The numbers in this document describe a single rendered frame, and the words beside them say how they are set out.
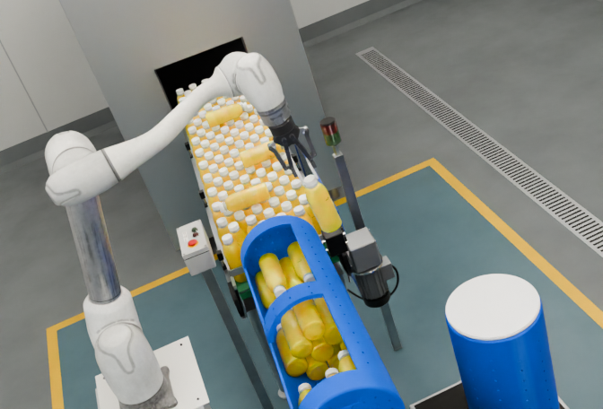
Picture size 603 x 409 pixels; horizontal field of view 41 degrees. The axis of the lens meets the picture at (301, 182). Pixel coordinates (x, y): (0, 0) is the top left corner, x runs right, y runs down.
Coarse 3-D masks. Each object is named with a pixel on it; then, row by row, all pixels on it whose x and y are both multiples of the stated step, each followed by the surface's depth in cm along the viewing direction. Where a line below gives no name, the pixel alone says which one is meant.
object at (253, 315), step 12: (216, 240) 337; (336, 264) 333; (348, 264) 310; (228, 276) 314; (348, 276) 319; (240, 300) 325; (252, 300) 329; (240, 312) 308; (252, 312) 350; (252, 324) 354; (264, 336) 357; (264, 348) 361; (276, 372) 369
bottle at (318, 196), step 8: (320, 184) 250; (312, 192) 248; (320, 192) 249; (312, 200) 249; (320, 200) 249; (328, 200) 251; (312, 208) 252; (320, 208) 251; (328, 208) 252; (320, 216) 253; (328, 216) 253; (336, 216) 255; (320, 224) 256; (328, 224) 254; (336, 224) 255; (328, 232) 256
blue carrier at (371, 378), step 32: (288, 224) 273; (256, 256) 283; (320, 256) 260; (256, 288) 279; (320, 288) 241; (352, 320) 231; (352, 352) 216; (288, 384) 237; (320, 384) 208; (352, 384) 205; (384, 384) 209
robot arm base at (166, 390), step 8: (168, 368) 261; (168, 376) 258; (168, 384) 254; (160, 392) 248; (168, 392) 251; (152, 400) 246; (160, 400) 248; (168, 400) 248; (176, 400) 248; (120, 408) 251; (128, 408) 247; (136, 408) 246; (144, 408) 246; (152, 408) 246; (160, 408) 247; (168, 408) 248
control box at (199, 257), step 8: (192, 224) 313; (200, 224) 312; (184, 232) 310; (192, 232) 309; (200, 232) 307; (184, 240) 306; (200, 240) 303; (208, 240) 315; (184, 248) 301; (192, 248) 300; (200, 248) 298; (208, 248) 299; (184, 256) 298; (192, 256) 299; (200, 256) 299; (208, 256) 300; (192, 264) 300; (200, 264) 301; (208, 264) 302; (192, 272) 302; (200, 272) 303
